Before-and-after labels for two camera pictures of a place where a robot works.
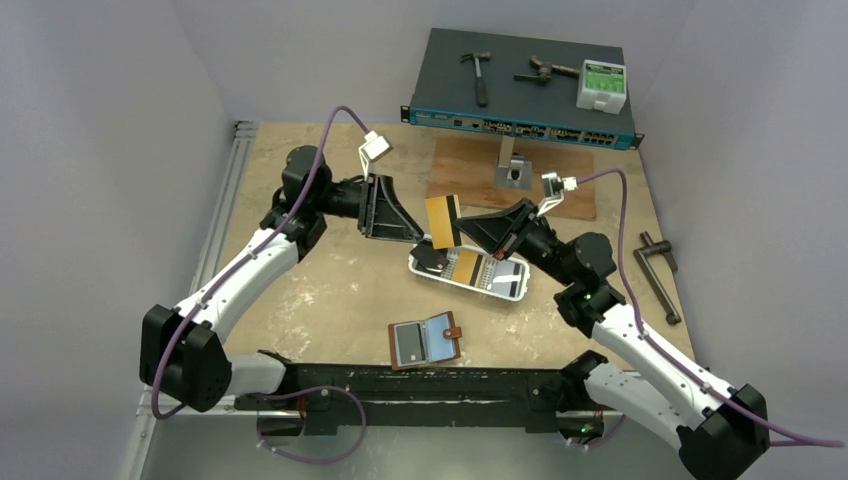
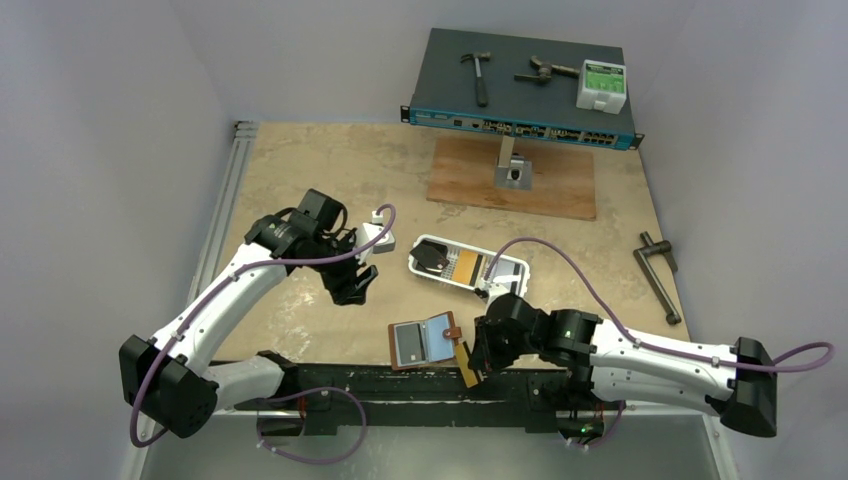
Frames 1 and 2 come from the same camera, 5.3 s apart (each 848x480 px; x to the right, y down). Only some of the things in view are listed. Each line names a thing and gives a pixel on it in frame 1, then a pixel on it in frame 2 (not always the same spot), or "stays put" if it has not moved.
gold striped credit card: x=440 y=222 → x=463 y=353
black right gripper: x=517 y=229 → x=486 y=345
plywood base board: x=465 y=167 stays put
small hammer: x=482 y=96 stays put
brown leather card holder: x=430 y=340 stays put
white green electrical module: x=602 y=86 stays put
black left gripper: x=389 y=220 → x=348 y=286
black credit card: x=410 y=343 stays put
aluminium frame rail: x=243 y=137 stays put
